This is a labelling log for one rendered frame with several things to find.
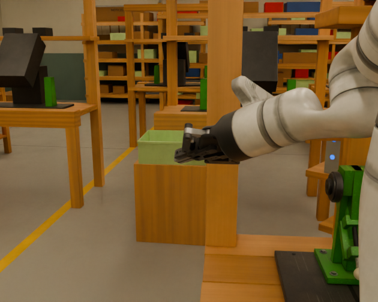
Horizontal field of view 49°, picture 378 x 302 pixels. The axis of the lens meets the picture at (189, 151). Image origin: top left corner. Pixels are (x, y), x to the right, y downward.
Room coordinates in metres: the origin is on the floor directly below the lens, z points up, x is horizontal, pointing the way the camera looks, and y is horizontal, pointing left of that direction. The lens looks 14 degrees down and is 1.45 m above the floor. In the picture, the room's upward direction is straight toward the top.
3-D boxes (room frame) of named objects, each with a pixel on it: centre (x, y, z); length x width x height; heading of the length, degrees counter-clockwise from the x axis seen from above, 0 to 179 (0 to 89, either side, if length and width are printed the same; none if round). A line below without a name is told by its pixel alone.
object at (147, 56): (10.59, 1.11, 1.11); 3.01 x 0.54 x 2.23; 82
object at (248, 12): (7.90, -0.95, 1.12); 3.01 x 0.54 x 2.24; 82
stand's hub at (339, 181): (0.95, -0.35, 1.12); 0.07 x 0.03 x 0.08; 175
